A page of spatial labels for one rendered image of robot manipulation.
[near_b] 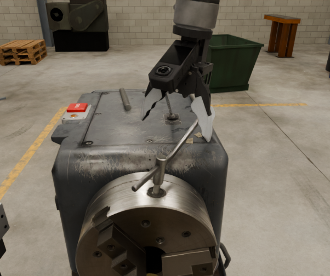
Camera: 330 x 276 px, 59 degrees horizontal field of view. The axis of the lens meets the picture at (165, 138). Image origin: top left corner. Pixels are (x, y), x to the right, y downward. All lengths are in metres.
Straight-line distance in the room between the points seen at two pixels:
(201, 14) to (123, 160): 0.39
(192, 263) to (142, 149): 0.29
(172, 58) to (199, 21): 0.07
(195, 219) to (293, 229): 1.93
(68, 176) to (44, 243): 1.66
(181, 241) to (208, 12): 0.45
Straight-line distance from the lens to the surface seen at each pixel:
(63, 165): 0.76
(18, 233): 2.54
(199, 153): 0.75
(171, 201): 0.61
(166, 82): 0.47
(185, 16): 0.52
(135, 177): 0.67
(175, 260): 0.67
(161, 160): 0.57
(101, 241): 0.61
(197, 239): 0.66
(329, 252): 2.45
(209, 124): 0.55
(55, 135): 0.87
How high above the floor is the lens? 1.61
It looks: 27 degrees down
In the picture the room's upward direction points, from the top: straight up
